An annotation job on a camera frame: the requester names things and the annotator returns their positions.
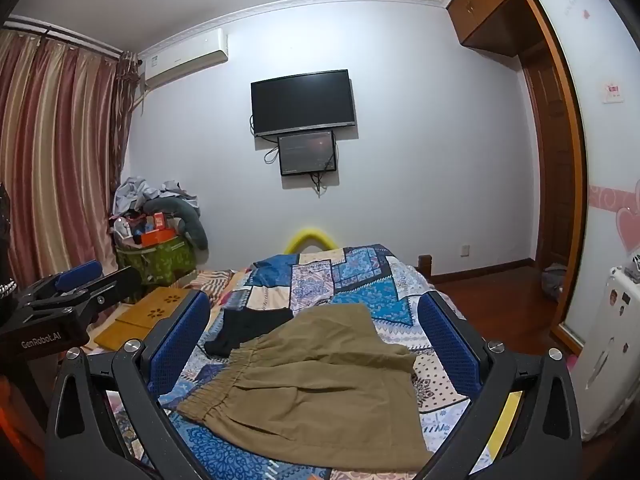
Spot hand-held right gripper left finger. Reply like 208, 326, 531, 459
45, 290, 211, 480

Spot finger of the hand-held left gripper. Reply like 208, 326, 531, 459
17, 259, 104, 312
30, 266, 143, 326

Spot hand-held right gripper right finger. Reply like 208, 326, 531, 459
415, 290, 583, 480

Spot khaki pants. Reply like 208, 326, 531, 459
177, 304, 433, 473

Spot wooden lap table flower cutouts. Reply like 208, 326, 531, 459
117, 286, 194, 332

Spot plain wooden lap table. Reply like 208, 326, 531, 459
94, 317, 151, 352

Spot green patterned bag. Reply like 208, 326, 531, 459
116, 237, 197, 306

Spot black garment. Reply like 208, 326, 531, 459
204, 307, 294, 359

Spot orange box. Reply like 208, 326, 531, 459
140, 227, 179, 249

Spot pink striped bedsheet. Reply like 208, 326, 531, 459
192, 267, 253, 307

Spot pile of pale clothes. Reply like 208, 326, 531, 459
112, 176, 198, 217

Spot striped pink curtain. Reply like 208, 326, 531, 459
0, 27, 123, 306

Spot blue patchwork blanket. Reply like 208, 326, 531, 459
100, 244, 506, 480

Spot clothes heap on floor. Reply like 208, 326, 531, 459
542, 262, 569, 304

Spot brown lace curtain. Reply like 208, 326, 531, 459
111, 51, 142, 206

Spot white plastic storage basket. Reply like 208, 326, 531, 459
567, 255, 640, 442

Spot yellow foam arch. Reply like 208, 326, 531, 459
284, 227, 337, 256

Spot white sliding door pink hearts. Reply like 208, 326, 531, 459
530, 0, 640, 358

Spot white air conditioner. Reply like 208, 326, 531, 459
137, 27, 229, 87

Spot wooden overhead cabinet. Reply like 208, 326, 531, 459
445, 0, 540, 58

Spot wooden door frame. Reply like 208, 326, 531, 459
517, 0, 588, 356

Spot small black wall monitor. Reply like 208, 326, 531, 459
277, 130, 338, 177

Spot curtain rail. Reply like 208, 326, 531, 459
2, 15, 127, 57

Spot black wall television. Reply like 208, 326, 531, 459
250, 69, 357, 138

